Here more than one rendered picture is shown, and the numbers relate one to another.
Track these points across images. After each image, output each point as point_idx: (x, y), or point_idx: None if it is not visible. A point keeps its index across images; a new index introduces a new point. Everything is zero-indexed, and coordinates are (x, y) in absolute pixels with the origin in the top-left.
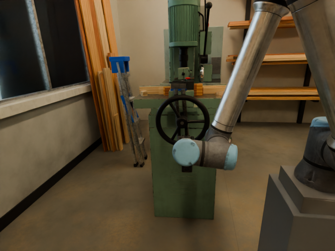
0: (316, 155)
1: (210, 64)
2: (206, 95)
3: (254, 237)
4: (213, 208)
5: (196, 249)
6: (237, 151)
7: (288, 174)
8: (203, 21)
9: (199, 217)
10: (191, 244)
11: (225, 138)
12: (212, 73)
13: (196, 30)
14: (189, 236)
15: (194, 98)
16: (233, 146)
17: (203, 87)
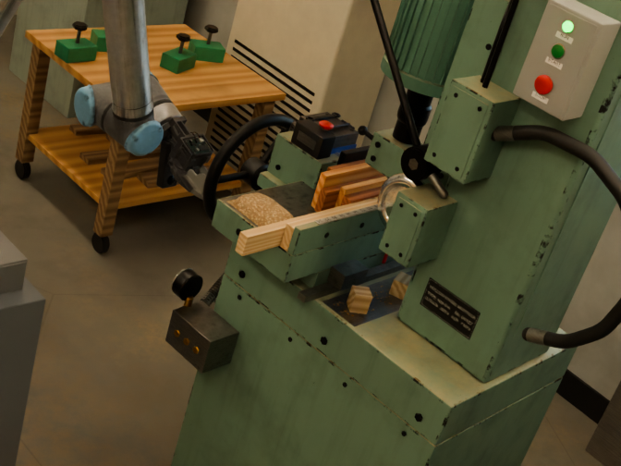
0: None
1: (403, 190)
2: (306, 210)
3: None
4: None
5: (134, 438)
6: (79, 89)
7: (6, 239)
8: (493, 44)
9: None
10: (152, 443)
11: (112, 103)
12: (389, 223)
13: (401, 30)
14: (170, 455)
15: (245, 123)
16: (87, 87)
17: (322, 190)
